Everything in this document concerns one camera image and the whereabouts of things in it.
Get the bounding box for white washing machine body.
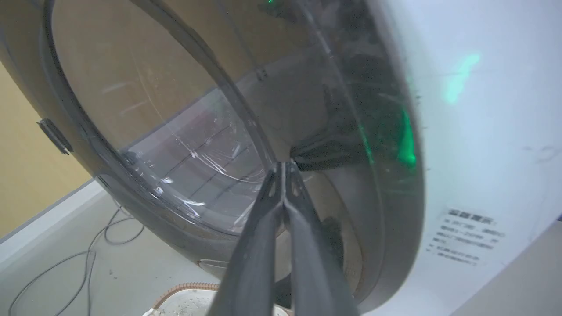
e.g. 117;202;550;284
351;0;562;316

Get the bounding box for round glass washing machine door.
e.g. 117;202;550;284
0;0;425;313

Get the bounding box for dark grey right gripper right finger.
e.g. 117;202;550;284
284;161;360;316

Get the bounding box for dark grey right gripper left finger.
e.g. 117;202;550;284
207;162;285;316

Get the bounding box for thin grey floor cable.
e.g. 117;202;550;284
8;205;145;316

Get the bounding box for white laundry basket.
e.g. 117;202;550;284
141;283;294;316

